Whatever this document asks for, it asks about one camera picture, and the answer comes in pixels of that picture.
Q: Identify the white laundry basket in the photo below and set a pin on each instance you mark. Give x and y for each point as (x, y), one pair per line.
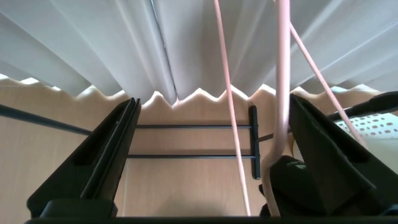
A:
(373, 127)

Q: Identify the black clothes rack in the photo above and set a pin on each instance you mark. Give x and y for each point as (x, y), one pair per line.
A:
(255, 140)

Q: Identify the beige curtain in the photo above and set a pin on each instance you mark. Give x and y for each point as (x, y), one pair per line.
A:
(77, 46)

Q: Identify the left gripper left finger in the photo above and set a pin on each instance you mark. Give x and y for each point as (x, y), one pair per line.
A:
(93, 168)

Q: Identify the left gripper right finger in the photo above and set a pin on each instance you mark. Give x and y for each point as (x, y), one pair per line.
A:
(348, 174)

